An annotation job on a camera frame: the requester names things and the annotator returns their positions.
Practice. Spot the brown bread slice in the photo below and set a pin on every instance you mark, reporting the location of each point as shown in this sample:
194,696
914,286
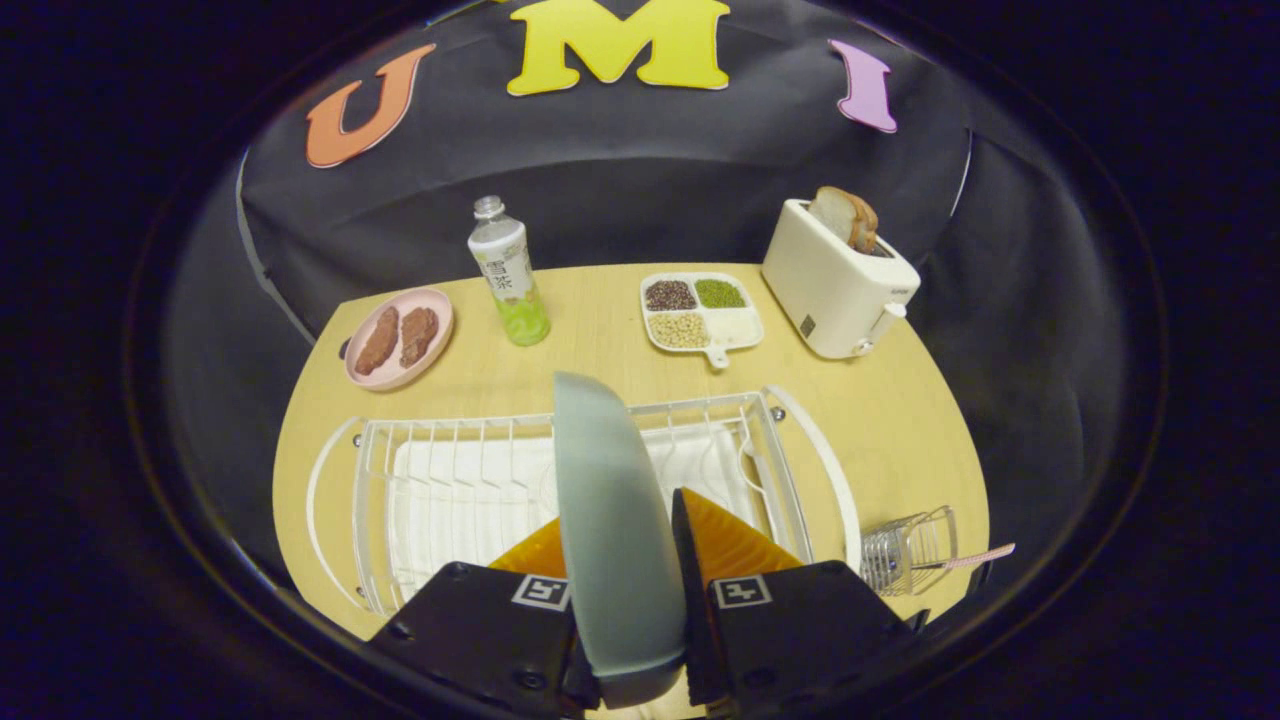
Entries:
845,215

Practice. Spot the pink oval plate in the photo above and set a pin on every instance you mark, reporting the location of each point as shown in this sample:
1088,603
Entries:
432,300

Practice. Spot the brown meat piece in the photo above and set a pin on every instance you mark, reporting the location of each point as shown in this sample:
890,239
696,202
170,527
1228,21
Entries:
418,335
377,342

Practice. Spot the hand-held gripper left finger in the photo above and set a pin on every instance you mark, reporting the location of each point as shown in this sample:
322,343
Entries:
470,630

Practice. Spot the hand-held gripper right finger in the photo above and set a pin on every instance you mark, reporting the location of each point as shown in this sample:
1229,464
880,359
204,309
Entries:
695,600

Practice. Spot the white drip tray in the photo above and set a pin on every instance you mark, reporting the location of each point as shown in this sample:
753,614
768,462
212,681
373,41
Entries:
440,520

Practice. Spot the light green plate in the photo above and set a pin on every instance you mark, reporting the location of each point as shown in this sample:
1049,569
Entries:
615,540

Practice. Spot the white divided dish with beans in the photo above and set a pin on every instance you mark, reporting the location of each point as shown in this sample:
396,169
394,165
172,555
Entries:
735,325

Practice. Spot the white toaster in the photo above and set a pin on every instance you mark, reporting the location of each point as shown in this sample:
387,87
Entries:
830,290

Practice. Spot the green drink bottle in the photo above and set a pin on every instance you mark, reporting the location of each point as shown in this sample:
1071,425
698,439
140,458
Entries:
505,270

